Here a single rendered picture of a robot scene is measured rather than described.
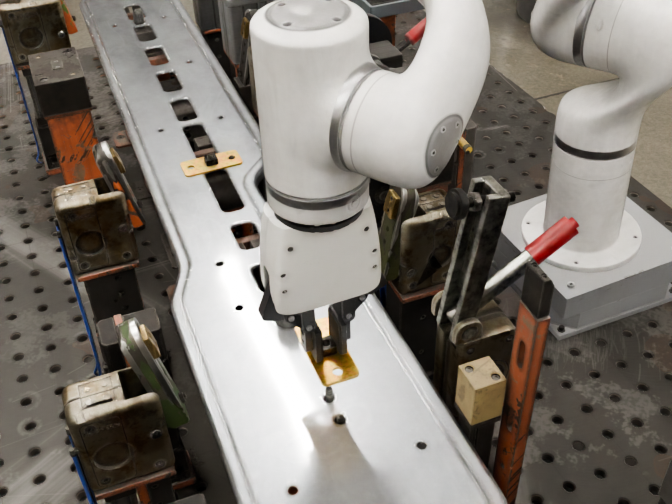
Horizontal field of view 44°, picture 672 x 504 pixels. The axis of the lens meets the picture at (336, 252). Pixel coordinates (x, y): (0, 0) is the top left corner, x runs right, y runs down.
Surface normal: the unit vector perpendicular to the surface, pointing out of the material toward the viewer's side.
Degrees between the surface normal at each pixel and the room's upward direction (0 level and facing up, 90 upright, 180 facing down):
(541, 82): 0
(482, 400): 90
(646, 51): 81
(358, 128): 66
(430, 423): 0
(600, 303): 90
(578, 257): 2
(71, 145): 90
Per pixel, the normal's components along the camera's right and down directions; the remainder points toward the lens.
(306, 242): 0.27, 0.60
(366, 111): -0.42, -0.16
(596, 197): -0.04, 0.64
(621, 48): -0.59, 0.48
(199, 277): -0.03, -0.77
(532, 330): -0.93, 0.26
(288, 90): -0.33, 0.61
